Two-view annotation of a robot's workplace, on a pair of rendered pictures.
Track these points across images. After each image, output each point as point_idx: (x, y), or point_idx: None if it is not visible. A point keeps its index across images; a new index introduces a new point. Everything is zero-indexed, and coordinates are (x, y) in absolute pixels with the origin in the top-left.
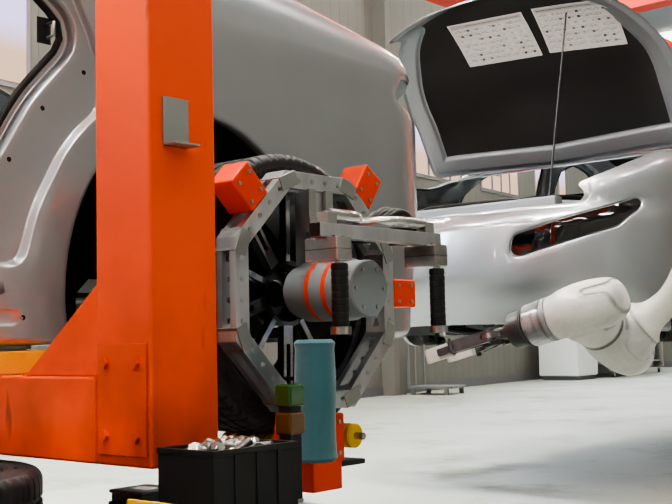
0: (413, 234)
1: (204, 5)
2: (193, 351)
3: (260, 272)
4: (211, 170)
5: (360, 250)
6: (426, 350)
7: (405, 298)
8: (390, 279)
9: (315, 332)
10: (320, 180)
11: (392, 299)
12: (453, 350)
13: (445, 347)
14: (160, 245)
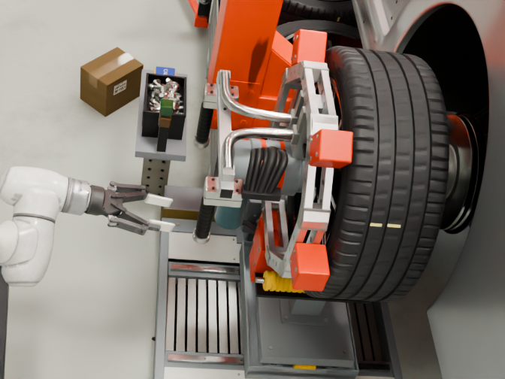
0: (219, 158)
1: None
2: (212, 69)
3: None
4: None
5: (336, 214)
6: (170, 198)
7: (292, 269)
8: (294, 238)
9: None
10: (306, 95)
11: (290, 252)
12: (138, 189)
13: (149, 193)
14: (220, 6)
